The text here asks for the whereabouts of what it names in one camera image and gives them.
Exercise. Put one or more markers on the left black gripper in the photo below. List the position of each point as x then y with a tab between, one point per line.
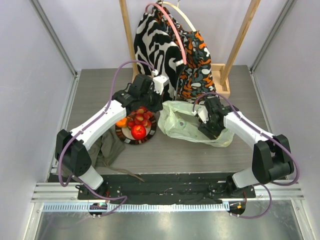
158	105

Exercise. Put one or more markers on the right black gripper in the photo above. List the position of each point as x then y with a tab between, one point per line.
208	129

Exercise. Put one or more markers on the orange fake fruit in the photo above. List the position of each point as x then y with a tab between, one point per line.
123	122

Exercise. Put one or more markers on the red fake apple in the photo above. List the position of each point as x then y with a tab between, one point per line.
138	132

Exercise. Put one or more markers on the avocado print plastic bag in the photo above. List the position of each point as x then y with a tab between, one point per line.
177	121

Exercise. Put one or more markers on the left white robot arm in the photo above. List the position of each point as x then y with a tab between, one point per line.
71	150

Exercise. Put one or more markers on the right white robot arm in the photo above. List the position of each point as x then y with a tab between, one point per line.
271	159

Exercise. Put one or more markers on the orange grey patterned garment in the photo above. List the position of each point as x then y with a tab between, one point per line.
196	77

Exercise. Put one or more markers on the striped rim ceramic plate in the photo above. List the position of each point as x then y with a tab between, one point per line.
124	134

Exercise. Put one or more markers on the black white zebra garment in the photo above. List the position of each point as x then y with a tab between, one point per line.
154	43

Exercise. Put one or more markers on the olive green cloth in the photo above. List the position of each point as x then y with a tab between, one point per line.
105	151

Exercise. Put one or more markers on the pink clothes hanger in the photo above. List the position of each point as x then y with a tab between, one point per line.
181	46

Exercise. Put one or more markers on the wooden clothes hanger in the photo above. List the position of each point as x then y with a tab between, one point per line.
181	13

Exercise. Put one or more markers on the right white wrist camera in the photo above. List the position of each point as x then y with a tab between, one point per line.
201	112

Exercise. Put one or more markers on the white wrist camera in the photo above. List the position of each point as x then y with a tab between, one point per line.
201	112
160	81

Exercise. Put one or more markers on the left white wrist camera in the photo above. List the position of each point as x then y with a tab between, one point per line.
160	81

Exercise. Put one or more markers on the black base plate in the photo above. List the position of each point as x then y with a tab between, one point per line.
172	188

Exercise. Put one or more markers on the white slotted cable duct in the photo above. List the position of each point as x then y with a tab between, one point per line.
94	207

